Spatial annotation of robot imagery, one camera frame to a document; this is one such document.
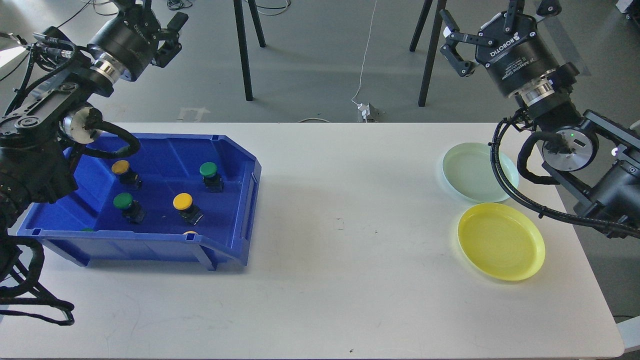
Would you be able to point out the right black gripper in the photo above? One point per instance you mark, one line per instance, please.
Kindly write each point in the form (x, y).
(515, 52)

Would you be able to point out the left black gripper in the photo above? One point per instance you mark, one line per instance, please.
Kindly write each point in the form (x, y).
(134, 39)

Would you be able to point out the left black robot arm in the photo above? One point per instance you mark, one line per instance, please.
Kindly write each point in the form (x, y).
(50, 125)

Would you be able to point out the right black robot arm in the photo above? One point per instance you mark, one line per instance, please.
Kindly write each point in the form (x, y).
(592, 157)

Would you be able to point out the pale green plate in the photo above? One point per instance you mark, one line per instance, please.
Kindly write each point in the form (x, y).
(467, 170)

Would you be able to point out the yellow plate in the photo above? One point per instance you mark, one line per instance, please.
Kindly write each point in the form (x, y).
(501, 242)

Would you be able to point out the black stand legs right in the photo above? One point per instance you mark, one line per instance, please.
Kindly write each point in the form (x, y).
(427, 6)

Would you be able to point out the black stand legs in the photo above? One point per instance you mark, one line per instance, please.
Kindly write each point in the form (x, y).
(242, 41)
(427, 6)

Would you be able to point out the black stand legs left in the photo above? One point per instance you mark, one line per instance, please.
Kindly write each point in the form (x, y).
(242, 41)

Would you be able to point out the white power plug block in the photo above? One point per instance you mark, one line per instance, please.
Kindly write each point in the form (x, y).
(367, 113)

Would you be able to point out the blue plastic bin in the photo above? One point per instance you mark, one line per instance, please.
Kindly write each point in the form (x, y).
(168, 165)

